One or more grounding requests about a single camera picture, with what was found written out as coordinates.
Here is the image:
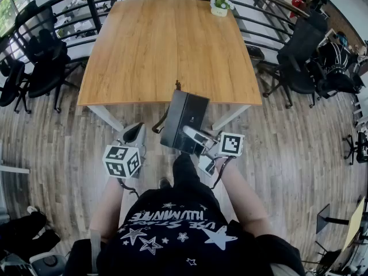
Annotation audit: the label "black waste bin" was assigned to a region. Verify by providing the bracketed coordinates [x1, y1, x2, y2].
[245, 45, 266, 75]

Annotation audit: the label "wooden table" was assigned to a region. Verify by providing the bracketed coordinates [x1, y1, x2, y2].
[76, 0, 263, 132]

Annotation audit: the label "white pot with flowers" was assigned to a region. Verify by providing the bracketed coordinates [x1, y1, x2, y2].
[209, 0, 235, 18]

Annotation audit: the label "black wrist strap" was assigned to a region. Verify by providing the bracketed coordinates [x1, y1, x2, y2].
[210, 155, 237, 190]
[117, 178, 141, 198]

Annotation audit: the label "window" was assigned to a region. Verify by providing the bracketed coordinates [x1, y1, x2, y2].
[0, 0, 30, 39]

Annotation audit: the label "person's left forearm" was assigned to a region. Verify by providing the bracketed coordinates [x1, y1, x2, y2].
[89, 177, 125, 243]

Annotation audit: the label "black metal railing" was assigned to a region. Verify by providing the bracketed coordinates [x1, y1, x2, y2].
[0, 0, 311, 68]

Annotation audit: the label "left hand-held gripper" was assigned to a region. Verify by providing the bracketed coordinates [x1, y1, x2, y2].
[102, 122, 148, 179]

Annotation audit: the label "person's black trouser leg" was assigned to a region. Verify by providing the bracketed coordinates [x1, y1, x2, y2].
[171, 153, 202, 191]

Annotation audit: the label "pale wooden desk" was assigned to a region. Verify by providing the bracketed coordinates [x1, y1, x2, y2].
[341, 196, 366, 253]

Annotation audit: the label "person's right forearm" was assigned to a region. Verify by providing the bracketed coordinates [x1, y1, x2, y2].
[214, 156, 274, 239]

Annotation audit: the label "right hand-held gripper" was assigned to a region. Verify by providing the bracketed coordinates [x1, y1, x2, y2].
[182, 125, 246, 178]

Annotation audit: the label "black star print t-shirt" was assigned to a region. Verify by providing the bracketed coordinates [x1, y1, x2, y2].
[63, 187, 306, 276]

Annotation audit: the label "red garment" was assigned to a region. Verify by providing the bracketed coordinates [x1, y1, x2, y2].
[289, 0, 306, 19]

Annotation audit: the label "black telephone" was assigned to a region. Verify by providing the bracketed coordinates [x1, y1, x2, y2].
[151, 79, 211, 156]

